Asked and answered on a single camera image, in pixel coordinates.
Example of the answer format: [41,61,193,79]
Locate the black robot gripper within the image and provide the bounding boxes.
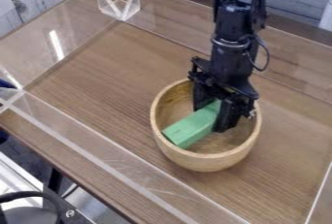
[187,39,258,133]

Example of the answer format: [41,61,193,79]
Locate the green rectangular block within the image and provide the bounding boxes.
[162,100,221,149]

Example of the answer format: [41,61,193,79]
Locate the brown wooden bowl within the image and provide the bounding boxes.
[150,80,262,173]

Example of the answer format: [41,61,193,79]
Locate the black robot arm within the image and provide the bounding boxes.
[187,0,268,133]

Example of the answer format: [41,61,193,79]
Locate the clear acrylic tray walls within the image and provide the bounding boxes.
[0,0,332,224]

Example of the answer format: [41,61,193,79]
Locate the black table leg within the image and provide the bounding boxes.
[48,169,63,193]

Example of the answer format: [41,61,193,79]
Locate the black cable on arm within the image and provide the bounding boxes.
[243,35,270,73]

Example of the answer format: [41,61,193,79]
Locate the black metal bracket with screw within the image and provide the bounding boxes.
[43,187,96,224]

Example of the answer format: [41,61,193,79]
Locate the black cable lower left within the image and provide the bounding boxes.
[0,190,63,224]

